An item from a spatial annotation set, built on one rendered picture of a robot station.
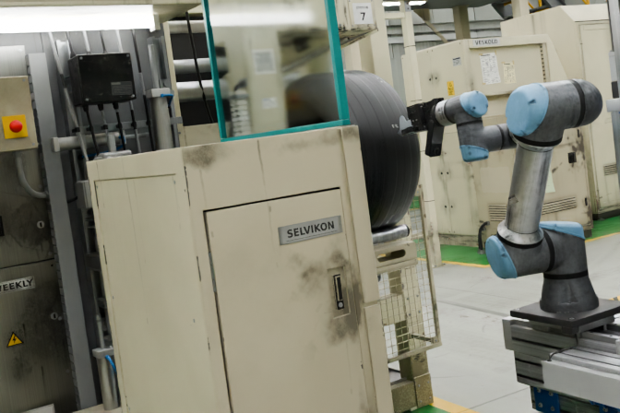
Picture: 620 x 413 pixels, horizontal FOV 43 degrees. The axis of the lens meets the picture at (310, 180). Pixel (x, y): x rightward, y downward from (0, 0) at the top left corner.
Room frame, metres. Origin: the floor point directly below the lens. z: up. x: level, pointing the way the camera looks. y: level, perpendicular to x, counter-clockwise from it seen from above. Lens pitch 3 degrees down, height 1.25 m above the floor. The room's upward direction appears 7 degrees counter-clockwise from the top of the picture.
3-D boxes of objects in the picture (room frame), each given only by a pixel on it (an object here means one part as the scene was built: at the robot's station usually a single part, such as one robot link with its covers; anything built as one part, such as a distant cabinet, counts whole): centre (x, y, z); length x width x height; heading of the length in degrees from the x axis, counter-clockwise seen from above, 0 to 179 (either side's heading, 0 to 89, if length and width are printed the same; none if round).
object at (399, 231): (2.59, -0.16, 0.90); 0.35 x 0.05 x 0.05; 123
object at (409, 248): (2.59, -0.15, 0.84); 0.36 x 0.09 x 0.06; 123
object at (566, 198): (7.37, -2.05, 0.62); 0.91 x 0.58 x 1.25; 119
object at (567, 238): (2.09, -0.64, 0.88); 0.13 x 0.12 x 0.14; 105
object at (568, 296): (2.09, -0.64, 0.77); 0.15 x 0.15 x 0.10
